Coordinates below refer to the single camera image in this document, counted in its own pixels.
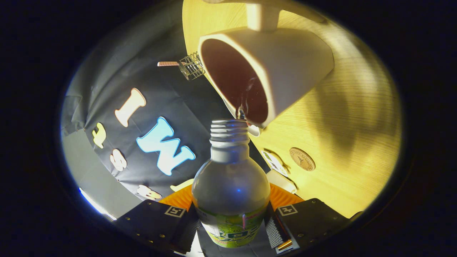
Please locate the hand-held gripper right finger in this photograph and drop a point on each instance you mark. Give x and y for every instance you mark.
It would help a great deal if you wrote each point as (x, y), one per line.
(310, 221)

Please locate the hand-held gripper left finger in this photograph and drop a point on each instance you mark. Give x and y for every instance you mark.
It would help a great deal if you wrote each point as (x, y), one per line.
(150, 223)

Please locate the striped pink straw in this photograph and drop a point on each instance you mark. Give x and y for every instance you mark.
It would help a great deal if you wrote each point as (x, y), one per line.
(169, 64)

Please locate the round wooden coaster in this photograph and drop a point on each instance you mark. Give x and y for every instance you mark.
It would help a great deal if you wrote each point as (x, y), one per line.
(302, 159)

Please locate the silver juice bottle green label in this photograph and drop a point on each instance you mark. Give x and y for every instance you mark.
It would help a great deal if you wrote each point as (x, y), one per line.
(230, 185)

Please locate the small white bean dish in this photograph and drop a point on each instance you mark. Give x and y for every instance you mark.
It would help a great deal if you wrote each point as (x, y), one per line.
(275, 162)

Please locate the black backdrop cloth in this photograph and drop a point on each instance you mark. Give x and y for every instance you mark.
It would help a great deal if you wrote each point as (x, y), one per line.
(171, 103)

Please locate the wooden table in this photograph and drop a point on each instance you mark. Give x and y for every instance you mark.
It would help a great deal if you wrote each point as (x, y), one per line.
(350, 142)

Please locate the white toaster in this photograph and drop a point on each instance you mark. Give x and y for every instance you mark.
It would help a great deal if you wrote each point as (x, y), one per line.
(282, 181)

